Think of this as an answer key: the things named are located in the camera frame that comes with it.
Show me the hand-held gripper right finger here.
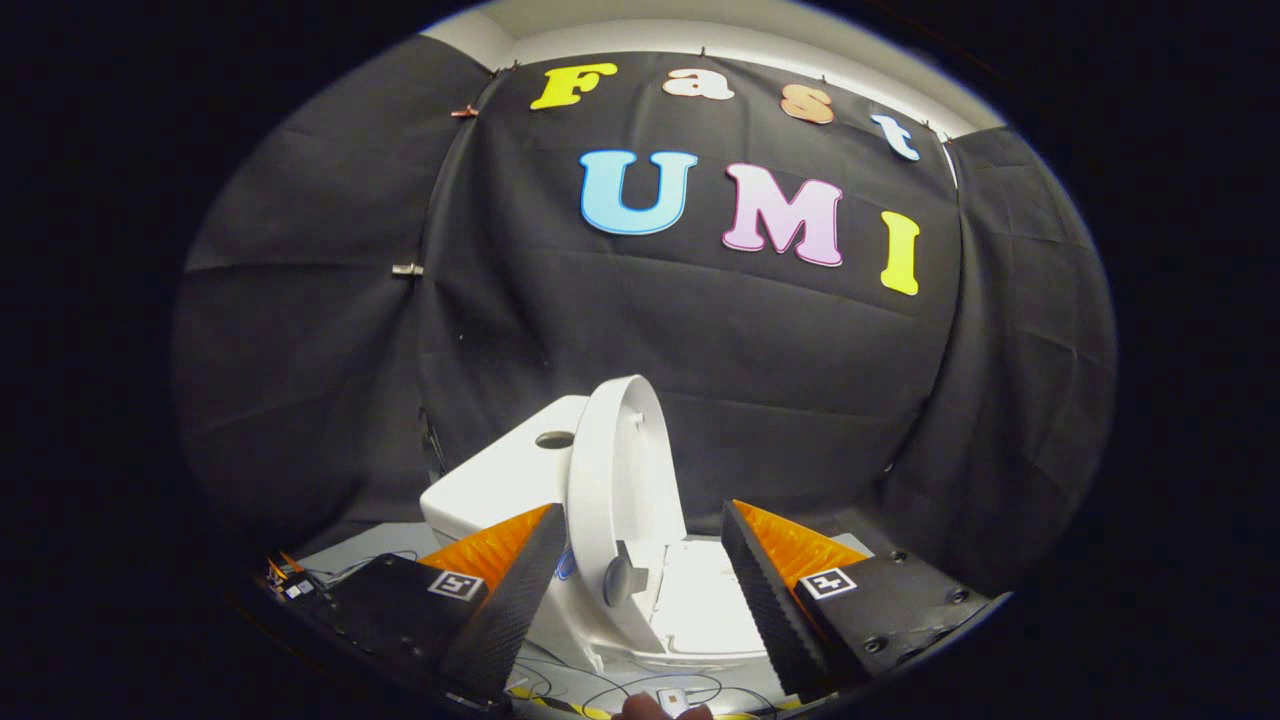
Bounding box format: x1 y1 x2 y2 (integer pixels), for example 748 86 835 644
720 499 1005 701

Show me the white ceramic toilet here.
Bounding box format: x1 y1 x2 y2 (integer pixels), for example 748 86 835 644
420 394 773 674

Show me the black floor cable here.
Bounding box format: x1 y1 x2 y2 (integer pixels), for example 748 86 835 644
505 645 793 717

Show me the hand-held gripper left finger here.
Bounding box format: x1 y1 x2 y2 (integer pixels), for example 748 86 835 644
298 503 568 703

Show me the black backdrop cloth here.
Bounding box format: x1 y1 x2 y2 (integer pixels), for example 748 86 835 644
172 35 1117 596

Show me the small dark electronic box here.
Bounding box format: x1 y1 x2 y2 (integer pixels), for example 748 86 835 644
266 553 319 602

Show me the white toilet lid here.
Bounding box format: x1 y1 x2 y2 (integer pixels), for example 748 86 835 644
566 375 690 643

